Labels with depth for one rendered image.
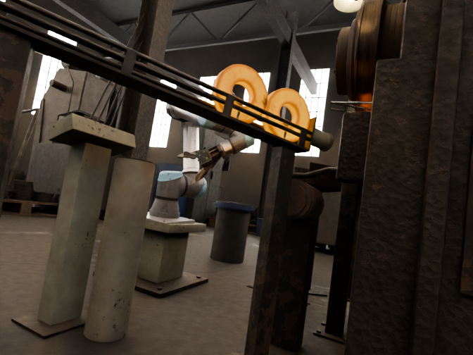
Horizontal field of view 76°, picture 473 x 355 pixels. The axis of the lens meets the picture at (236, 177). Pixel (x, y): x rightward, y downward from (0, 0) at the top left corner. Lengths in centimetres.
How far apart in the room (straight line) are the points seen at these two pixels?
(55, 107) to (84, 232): 573
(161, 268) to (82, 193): 62
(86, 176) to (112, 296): 36
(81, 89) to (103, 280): 556
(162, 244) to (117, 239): 56
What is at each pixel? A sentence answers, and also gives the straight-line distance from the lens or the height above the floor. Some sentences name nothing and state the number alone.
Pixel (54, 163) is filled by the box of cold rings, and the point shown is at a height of 58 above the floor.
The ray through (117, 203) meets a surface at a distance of 94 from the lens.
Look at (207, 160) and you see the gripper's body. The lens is 134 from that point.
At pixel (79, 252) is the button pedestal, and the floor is 21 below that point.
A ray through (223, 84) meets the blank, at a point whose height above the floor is 73.
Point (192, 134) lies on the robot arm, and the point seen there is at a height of 77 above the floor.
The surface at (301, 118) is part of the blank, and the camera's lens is 94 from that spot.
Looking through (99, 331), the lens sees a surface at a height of 3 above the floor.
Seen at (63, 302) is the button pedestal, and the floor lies 7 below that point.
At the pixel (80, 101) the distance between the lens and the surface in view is 630.
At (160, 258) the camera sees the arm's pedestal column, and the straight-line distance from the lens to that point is 149.
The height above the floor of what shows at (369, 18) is 116.
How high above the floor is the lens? 43
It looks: 5 degrees up
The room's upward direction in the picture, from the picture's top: 8 degrees clockwise
